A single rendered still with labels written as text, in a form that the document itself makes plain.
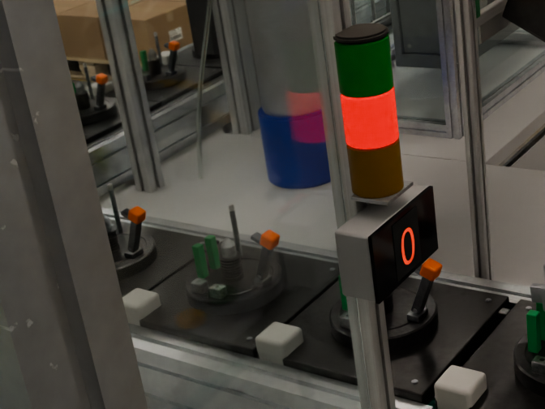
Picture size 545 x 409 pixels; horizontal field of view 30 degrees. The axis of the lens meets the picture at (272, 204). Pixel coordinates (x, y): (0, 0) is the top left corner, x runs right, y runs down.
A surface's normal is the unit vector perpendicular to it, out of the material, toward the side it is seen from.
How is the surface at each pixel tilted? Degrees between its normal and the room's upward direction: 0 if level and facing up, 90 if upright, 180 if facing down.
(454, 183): 0
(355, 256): 90
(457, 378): 0
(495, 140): 0
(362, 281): 90
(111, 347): 90
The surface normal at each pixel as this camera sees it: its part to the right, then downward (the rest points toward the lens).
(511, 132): -0.14, -0.90
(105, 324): 0.80, 0.13
